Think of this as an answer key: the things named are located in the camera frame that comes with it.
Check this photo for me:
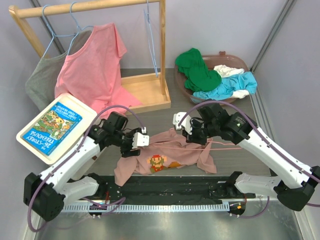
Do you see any white slotted cable duct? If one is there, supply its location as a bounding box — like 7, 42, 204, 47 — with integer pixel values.
61, 201, 230, 213

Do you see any wooden clothes rack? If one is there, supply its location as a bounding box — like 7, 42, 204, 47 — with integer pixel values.
8, 0, 171, 113

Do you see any blue empty wire hanger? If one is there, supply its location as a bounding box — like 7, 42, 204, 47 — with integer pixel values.
143, 0, 159, 77

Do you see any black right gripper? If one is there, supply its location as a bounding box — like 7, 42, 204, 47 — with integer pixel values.
182, 118, 219, 146

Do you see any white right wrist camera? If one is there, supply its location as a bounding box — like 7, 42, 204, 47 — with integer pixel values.
172, 112, 192, 133

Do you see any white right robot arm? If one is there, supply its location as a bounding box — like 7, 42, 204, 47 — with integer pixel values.
172, 100, 320, 212

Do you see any blue hanger with pink shirt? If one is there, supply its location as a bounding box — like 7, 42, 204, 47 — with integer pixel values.
66, 1, 95, 55

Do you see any white cloth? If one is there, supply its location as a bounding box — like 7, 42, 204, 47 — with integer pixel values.
213, 64, 250, 99

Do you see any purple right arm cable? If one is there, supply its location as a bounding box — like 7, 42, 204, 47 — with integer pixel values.
177, 99, 320, 220

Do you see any bright pink t shirt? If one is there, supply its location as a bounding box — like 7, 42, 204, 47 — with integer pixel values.
54, 23, 142, 119

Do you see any white plastic storage box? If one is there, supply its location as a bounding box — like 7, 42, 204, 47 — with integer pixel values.
16, 93, 97, 165

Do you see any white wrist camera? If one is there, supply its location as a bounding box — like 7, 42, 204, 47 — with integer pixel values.
172, 112, 192, 133
132, 127, 150, 149

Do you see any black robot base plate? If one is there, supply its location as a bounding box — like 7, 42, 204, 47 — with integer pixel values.
87, 175, 256, 206

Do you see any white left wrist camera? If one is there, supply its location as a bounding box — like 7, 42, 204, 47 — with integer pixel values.
132, 127, 150, 149

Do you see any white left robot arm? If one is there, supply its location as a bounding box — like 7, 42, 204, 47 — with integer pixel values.
23, 111, 149, 222

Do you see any dusty pink mario t shirt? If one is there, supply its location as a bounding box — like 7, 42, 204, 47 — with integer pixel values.
114, 128, 217, 186

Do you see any brown oval laundry basket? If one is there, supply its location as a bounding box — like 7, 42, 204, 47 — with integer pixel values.
174, 48, 249, 104

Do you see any green t shirt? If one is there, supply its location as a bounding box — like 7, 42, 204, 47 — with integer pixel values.
175, 48, 222, 92

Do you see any blue treehouse book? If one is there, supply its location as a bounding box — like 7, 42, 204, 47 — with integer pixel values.
22, 102, 83, 156

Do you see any grey t shirt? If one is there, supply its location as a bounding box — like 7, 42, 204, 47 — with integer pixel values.
25, 30, 92, 111

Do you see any blue hanger with grey shirt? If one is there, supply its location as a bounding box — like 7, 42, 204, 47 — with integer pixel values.
41, 4, 76, 58

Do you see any light blue t shirt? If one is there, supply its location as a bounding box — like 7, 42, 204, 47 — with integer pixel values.
193, 71, 258, 101

